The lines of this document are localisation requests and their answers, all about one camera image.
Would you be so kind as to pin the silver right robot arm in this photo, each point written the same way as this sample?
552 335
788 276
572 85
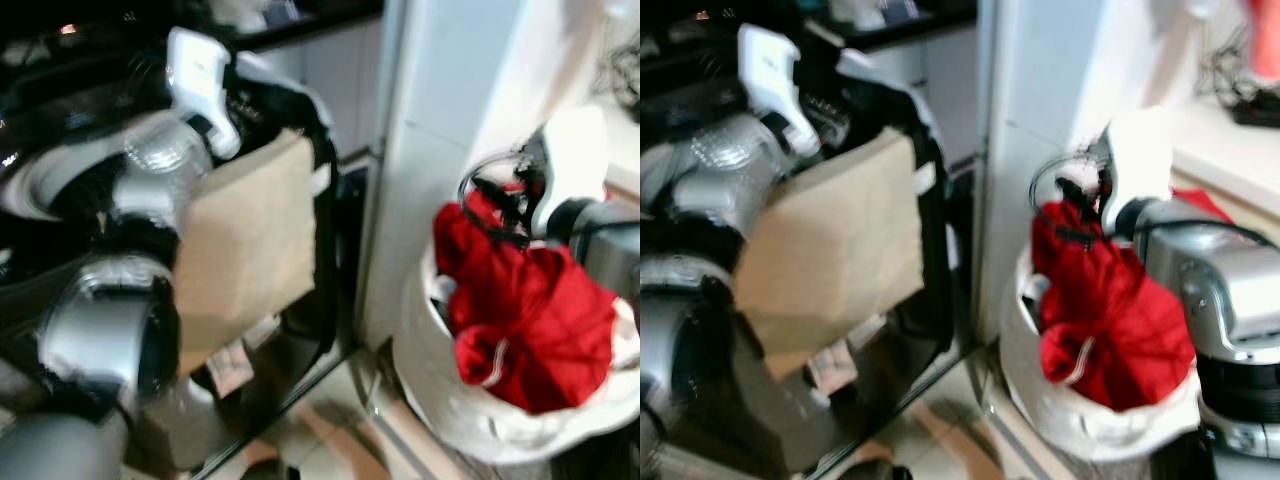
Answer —
1225 290
612 250

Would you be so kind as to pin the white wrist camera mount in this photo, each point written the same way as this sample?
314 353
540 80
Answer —
200 80
1135 165
775 80
572 160

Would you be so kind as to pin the red garment with white stripe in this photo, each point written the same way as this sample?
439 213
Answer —
1110 320
530 320

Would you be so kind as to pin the white tall cabinet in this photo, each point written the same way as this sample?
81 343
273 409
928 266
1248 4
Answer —
1040 90
440 100

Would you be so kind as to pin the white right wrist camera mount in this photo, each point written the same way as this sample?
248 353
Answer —
572 160
1135 165

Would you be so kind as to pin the brown cardboard panel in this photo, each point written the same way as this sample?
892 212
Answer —
250 250
835 250

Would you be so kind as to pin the white sticker label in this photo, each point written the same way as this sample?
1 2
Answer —
832 370
230 368

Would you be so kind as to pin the white laundry basket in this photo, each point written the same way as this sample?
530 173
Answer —
470 420
1080 430

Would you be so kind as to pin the red object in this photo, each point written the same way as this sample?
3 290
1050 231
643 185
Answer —
1265 35

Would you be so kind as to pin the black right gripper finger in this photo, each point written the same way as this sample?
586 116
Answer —
492 197
1078 237
1075 195
508 238

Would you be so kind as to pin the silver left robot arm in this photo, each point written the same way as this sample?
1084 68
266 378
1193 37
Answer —
150 165
715 165

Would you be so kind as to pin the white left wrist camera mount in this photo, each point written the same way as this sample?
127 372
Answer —
775 80
200 80

